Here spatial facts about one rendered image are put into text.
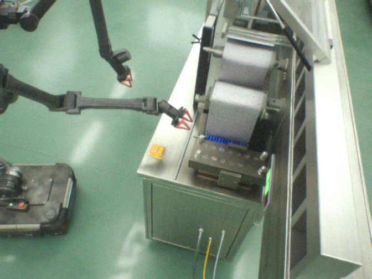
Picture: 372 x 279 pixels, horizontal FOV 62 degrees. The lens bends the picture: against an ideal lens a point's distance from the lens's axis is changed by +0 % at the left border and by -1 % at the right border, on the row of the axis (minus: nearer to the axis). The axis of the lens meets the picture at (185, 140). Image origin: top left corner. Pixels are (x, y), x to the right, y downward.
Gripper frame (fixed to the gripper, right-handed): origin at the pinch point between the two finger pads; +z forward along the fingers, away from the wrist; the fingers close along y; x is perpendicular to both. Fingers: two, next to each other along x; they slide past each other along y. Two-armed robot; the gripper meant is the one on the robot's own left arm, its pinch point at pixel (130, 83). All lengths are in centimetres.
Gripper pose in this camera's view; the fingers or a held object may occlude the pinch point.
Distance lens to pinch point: 190.6
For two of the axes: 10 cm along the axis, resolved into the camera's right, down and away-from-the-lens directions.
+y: -0.6, -7.5, 6.6
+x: -9.0, 3.2, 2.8
